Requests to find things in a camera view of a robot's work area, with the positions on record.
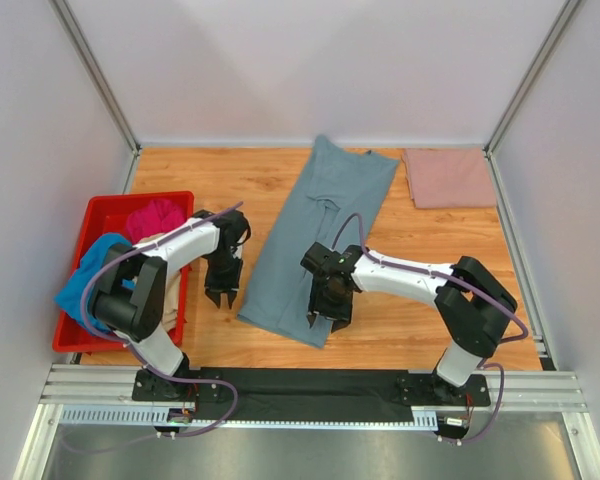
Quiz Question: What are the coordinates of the purple cable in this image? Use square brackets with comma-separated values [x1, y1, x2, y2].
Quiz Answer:
[332, 213, 530, 446]
[59, 201, 245, 455]

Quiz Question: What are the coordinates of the bright blue t shirt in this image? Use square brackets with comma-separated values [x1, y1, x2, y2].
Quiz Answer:
[55, 233, 131, 331]

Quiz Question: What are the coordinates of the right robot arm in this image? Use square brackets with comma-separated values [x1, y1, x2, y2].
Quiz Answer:
[300, 242, 518, 405]

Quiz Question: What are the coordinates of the left aluminium frame post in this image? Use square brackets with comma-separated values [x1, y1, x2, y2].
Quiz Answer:
[49, 0, 140, 154]

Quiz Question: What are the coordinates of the aluminium frame post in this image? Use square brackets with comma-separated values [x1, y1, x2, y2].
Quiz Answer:
[484, 0, 585, 156]
[49, 0, 140, 154]

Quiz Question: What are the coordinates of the right aluminium frame post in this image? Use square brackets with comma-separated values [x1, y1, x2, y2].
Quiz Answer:
[484, 0, 585, 156]

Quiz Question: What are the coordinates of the red plastic bin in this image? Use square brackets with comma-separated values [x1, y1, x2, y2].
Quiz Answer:
[52, 191, 194, 354]

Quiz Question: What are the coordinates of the grey blue t shirt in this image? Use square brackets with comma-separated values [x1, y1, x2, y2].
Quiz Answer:
[237, 135, 399, 348]

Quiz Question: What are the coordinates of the slotted cable duct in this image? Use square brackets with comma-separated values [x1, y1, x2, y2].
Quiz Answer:
[59, 405, 438, 431]

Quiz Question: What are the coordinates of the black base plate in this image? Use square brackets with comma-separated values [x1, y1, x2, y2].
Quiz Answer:
[132, 367, 491, 414]

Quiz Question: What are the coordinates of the folded pink t shirt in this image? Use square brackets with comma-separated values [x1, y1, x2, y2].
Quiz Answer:
[402, 147, 497, 209]

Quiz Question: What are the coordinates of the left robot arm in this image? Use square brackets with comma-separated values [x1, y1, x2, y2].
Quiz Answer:
[80, 208, 251, 402]

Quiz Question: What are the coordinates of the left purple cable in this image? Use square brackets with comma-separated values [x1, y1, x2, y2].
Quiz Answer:
[59, 201, 245, 455]

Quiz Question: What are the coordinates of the magenta t shirt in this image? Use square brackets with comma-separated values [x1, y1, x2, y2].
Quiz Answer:
[125, 198, 187, 244]

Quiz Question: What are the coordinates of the beige t shirt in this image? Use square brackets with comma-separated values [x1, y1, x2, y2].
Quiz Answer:
[132, 230, 187, 334]

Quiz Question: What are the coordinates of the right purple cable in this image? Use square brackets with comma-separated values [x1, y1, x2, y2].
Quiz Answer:
[332, 213, 530, 446]

